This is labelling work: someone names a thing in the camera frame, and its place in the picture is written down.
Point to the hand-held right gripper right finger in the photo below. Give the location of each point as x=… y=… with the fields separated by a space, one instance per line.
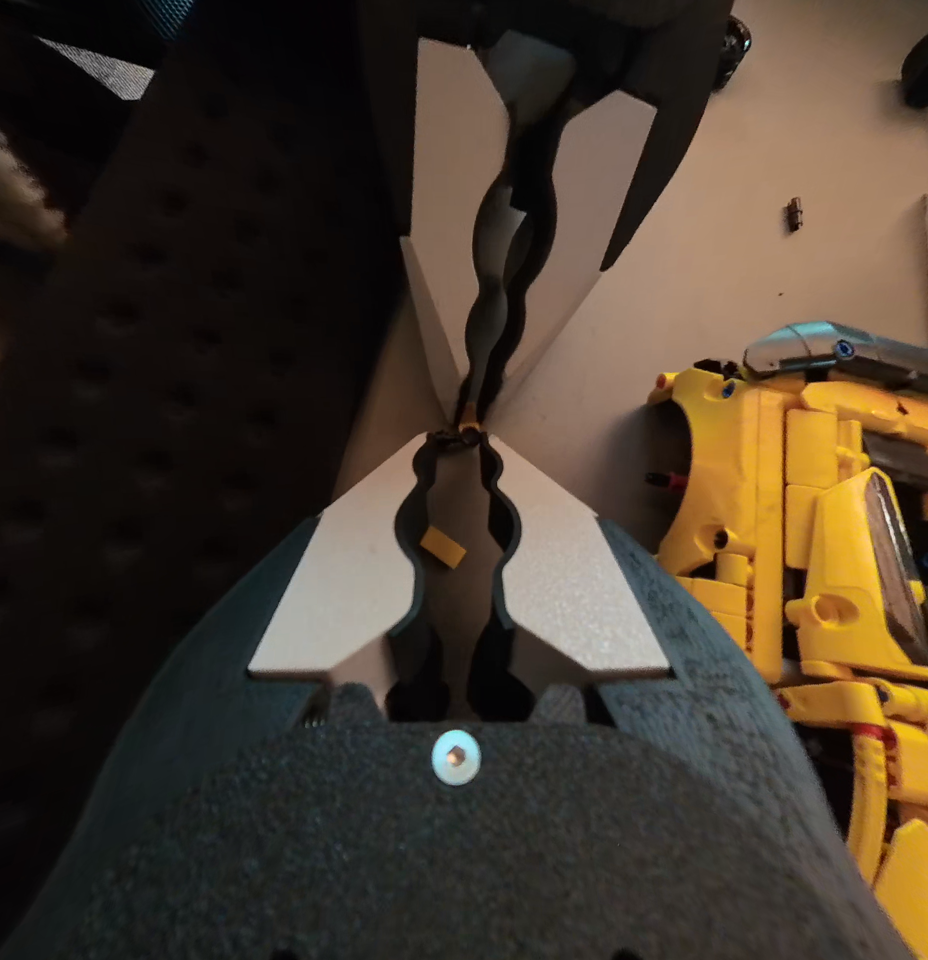
x=584 y=600

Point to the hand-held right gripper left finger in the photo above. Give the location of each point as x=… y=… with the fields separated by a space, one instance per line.
x=336 y=592

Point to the yellow small plate brick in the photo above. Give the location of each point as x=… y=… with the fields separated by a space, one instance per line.
x=470 y=412

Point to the grey desk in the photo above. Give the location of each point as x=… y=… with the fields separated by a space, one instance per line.
x=734 y=262

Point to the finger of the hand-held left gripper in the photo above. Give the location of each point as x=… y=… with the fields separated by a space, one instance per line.
x=449 y=187
x=584 y=225

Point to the small black pin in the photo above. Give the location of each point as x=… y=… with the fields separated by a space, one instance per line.
x=794 y=214

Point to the yellow toy brick car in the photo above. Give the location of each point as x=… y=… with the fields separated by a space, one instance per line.
x=734 y=525

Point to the yellow hollow slope brick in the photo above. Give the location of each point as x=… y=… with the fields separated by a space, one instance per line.
x=443 y=547

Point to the black toy tyre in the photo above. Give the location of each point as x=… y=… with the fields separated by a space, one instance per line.
x=925 y=67

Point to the black toy wheel rim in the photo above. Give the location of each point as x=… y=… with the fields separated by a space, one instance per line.
x=734 y=45

